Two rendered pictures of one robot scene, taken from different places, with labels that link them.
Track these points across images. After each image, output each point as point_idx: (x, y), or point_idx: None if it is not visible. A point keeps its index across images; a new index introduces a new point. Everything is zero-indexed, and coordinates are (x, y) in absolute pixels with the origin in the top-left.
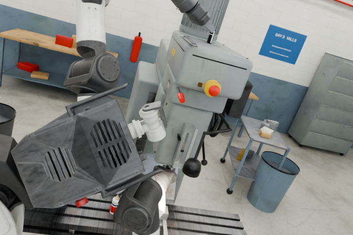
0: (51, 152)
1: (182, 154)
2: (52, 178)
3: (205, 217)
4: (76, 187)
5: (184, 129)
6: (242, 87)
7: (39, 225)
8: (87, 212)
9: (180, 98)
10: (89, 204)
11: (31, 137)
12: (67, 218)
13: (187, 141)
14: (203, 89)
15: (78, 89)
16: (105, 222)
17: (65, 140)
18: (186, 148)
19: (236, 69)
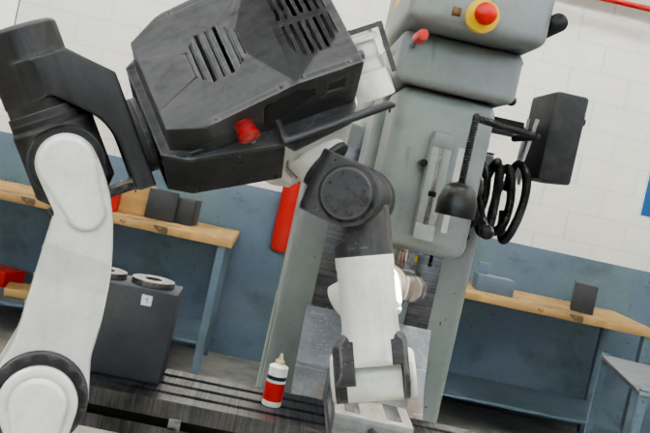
0: (200, 36)
1: (433, 203)
2: (201, 78)
3: None
4: (243, 88)
5: (433, 140)
6: (545, 15)
7: (102, 401)
8: (210, 395)
9: (420, 30)
10: (211, 388)
11: (166, 16)
12: (164, 394)
13: (441, 170)
14: (463, 23)
15: None
16: (254, 413)
17: (225, 15)
18: (441, 188)
19: None
